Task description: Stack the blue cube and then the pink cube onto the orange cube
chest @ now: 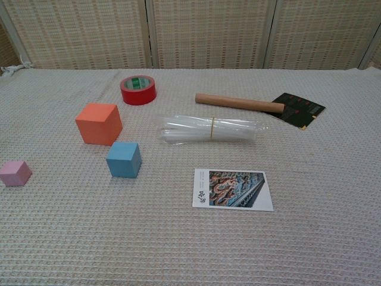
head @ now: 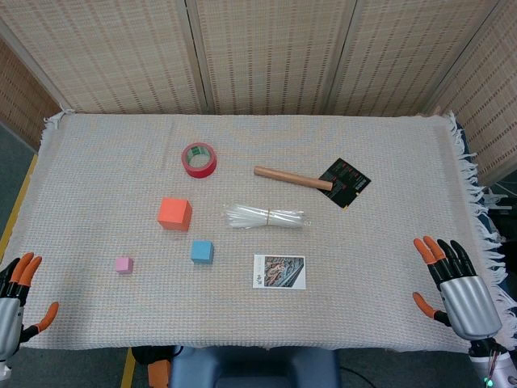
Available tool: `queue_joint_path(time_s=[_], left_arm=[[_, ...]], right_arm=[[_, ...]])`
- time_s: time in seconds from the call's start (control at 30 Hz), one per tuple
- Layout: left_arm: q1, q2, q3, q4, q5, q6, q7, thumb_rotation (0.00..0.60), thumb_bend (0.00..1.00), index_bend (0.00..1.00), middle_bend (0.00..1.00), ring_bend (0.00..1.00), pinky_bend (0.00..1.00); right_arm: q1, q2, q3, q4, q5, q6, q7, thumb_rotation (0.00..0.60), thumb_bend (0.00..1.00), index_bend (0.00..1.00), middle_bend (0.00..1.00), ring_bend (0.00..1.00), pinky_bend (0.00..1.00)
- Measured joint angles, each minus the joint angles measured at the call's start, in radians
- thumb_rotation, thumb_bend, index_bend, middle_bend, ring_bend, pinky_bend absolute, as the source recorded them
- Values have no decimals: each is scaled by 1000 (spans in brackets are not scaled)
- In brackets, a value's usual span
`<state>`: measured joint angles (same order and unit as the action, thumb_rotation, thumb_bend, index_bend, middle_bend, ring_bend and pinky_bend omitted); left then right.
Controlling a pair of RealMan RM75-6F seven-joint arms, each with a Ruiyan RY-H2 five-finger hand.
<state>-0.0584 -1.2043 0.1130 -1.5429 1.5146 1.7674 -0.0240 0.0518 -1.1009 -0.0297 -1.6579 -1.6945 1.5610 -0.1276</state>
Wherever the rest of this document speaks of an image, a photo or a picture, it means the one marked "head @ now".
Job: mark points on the pink foam cube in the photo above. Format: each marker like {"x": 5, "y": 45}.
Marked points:
{"x": 124, "y": 265}

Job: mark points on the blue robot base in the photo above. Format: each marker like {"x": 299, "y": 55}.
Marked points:
{"x": 254, "y": 368}

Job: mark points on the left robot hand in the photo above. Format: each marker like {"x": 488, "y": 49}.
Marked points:
{"x": 9, "y": 315}

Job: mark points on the orange foam cube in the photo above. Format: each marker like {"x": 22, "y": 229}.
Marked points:
{"x": 174, "y": 213}

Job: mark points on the bamboo folding screen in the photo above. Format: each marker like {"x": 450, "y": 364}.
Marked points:
{"x": 258, "y": 52}

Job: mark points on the red tape roll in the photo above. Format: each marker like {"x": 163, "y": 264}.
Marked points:
{"x": 199, "y": 160}

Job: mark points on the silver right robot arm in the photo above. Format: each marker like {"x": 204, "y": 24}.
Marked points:
{"x": 493, "y": 363}

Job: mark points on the bundle of clear straws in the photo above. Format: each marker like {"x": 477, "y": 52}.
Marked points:
{"x": 266, "y": 217}

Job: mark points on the blue foam cube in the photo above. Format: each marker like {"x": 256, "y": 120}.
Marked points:
{"x": 201, "y": 251}

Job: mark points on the black printed card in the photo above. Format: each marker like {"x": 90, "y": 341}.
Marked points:
{"x": 346, "y": 182}

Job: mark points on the orange box under table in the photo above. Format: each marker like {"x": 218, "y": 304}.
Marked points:
{"x": 158, "y": 374}

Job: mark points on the white woven tablecloth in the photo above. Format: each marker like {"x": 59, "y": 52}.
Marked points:
{"x": 258, "y": 242}

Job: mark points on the photo postcard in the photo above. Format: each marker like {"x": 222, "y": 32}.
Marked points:
{"x": 279, "y": 271}

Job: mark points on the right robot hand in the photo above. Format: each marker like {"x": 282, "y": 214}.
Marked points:
{"x": 468, "y": 307}

